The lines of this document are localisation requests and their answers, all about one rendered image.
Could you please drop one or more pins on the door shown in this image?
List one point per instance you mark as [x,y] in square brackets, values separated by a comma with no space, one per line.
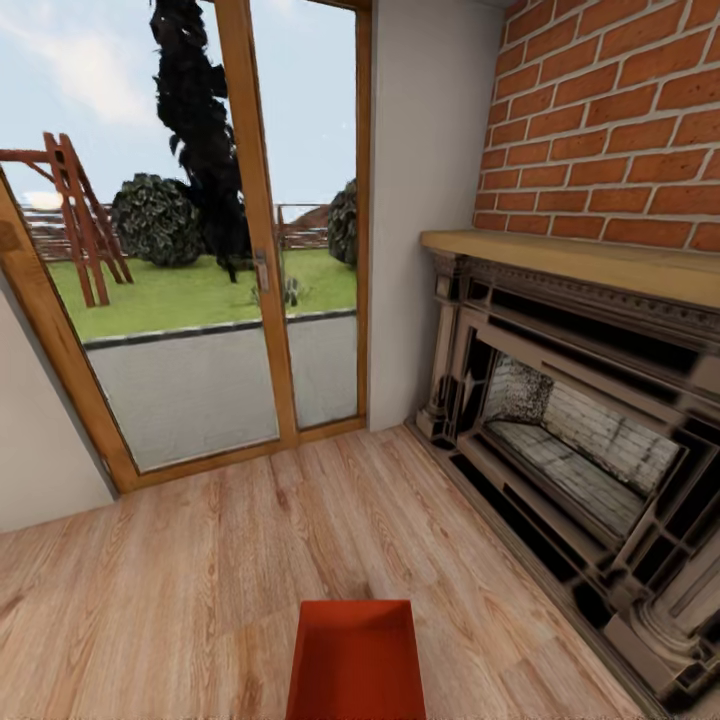
[184,220]

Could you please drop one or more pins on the countertop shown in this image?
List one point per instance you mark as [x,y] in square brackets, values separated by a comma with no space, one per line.
[692,277]

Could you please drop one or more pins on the storage box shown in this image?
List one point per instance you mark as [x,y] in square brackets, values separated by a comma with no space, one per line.
[356,660]

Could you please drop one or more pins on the wood fireplace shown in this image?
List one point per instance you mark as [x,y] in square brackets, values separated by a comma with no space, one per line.
[582,423]

